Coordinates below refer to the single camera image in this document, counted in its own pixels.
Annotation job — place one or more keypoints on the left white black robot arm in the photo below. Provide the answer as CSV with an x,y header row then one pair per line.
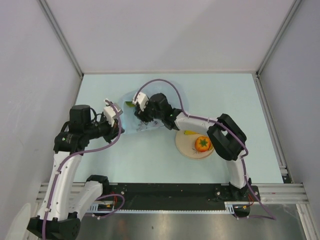
x,y
59,218

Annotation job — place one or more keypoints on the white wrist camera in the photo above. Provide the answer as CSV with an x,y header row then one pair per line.
x,y
110,110
140,100

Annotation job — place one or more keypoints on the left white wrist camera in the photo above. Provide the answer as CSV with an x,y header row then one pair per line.
x,y
110,110

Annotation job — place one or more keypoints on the round beige ceramic plate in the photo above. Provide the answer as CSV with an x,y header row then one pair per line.
x,y
186,146

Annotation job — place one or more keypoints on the right aluminium corner post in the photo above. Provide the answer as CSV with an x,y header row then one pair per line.
x,y
294,8

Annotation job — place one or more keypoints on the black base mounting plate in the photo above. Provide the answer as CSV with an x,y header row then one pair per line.
x,y
174,197

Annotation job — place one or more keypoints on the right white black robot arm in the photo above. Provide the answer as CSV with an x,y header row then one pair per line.
x,y
227,138

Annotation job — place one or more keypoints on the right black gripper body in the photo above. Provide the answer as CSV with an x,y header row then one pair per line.
x,y
150,113

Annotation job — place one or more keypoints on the fake orange persimmon fruit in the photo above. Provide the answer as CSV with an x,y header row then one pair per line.
x,y
202,144

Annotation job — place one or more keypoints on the left aluminium corner post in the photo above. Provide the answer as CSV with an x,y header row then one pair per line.
x,y
48,13

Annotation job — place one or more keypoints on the aluminium front frame rail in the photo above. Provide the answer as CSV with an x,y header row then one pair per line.
x,y
271,193

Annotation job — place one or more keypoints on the fake yellow banana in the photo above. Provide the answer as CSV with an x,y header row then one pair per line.
x,y
188,132

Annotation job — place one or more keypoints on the light blue plastic bag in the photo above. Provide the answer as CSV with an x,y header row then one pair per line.
x,y
169,97

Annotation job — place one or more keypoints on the aluminium corner post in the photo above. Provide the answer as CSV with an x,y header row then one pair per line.
x,y
294,8
48,13

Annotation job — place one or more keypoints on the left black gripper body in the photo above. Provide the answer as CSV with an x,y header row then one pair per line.
x,y
104,130

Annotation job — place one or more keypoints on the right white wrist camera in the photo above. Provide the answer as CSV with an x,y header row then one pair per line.
x,y
140,100

